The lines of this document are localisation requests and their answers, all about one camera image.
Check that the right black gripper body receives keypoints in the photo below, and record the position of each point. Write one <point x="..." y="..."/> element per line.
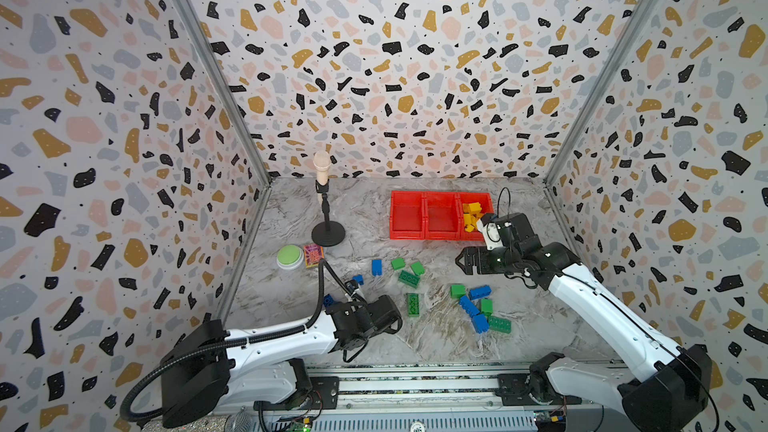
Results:
<point x="489" y="255"/>

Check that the yellow long lego brick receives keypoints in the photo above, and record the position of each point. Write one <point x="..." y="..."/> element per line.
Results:
<point x="469" y="227"/>

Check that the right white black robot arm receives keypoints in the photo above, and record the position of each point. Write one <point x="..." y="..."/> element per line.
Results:
<point x="664" y="386"/>

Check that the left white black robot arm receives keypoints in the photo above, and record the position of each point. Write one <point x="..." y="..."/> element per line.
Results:
<point x="216" y="369"/>

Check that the green square brick centre right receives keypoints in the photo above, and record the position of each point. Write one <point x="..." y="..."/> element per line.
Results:
<point x="457" y="291"/>

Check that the blue long brick right upper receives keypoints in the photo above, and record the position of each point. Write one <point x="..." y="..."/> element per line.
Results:
<point x="478" y="293"/>

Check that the blue long brick right diagonal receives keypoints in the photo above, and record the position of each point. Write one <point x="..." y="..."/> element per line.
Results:
<point x="468" y="306"/>

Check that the middle red bin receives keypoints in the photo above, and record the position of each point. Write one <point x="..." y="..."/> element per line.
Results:
<point x="443" y="216"/>

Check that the red bin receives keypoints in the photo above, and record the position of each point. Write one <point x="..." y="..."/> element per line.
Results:
<point x="469" y="197"/>
<point x="407" y="215"/>
<point x="443" y="216"/>

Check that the right red bin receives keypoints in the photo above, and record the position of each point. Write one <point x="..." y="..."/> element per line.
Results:
<point x="469" y="197"/>

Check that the small blue brick upper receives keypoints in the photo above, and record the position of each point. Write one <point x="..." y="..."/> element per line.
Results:
<point x="376" y="267"/>

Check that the dark green long brick upper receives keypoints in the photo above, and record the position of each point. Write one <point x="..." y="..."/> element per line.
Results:
<point x="409" y="279"/>

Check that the dark green long brick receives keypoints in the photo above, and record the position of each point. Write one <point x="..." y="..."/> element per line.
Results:
<point x="409" y="279"/>
<point x="499" y="324"/>

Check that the green long brick lower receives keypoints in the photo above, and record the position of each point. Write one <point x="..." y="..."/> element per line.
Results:
<point x="413" y="305"/>

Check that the blue square brick right lower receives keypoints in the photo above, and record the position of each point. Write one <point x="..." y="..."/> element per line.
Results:
<point x="480" y="323"/>

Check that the dark green long brick right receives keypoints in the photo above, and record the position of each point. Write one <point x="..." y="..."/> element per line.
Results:
<point x="499" y="324"/>

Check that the left red bin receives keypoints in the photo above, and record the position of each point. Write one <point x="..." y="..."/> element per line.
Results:
<point x="407" y="215"/>

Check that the colourful small card box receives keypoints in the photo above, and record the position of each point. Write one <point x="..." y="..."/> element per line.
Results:
<point x="313" y="254"/>

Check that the green round button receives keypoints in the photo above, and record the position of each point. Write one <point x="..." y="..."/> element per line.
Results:
<point x="290" y="257"/>

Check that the microphone on black stand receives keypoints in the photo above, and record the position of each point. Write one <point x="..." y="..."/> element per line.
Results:
<point x="327" y="233"/>

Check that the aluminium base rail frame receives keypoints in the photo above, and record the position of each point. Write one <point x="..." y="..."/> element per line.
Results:
<point x="485" y="397"/>

